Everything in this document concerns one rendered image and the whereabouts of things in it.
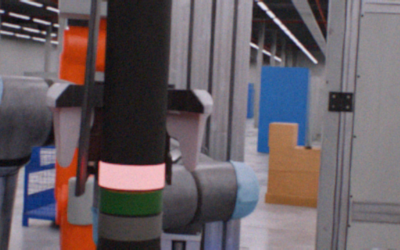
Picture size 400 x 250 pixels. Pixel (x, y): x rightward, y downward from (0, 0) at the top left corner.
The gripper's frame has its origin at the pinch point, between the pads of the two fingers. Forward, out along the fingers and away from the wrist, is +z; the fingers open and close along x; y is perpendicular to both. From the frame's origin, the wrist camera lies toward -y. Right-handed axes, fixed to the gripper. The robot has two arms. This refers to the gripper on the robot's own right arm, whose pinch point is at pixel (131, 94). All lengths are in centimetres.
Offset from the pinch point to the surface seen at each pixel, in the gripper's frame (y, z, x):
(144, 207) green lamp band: 5.6, 9.5, -0.8
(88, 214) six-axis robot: 84, -379, 24
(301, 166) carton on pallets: 104, -883, -267
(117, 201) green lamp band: 5.3, 9.4, 0.5
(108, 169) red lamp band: 3.8, 9.1, 1.0
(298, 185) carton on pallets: 133, -883, -264
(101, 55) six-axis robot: -24, -401, 21
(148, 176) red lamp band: 4.0, 9.4, -1.0
